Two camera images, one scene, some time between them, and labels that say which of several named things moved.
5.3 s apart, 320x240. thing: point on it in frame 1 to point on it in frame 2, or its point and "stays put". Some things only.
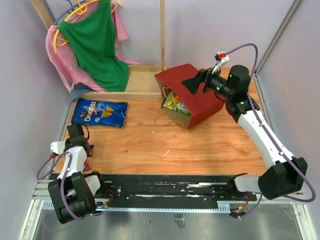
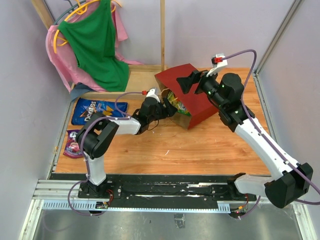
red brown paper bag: [201, 105] stays put
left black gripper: [67, 142] to [168, 112]
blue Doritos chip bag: [89, 112] stays put
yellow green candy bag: [174, 103] stays put
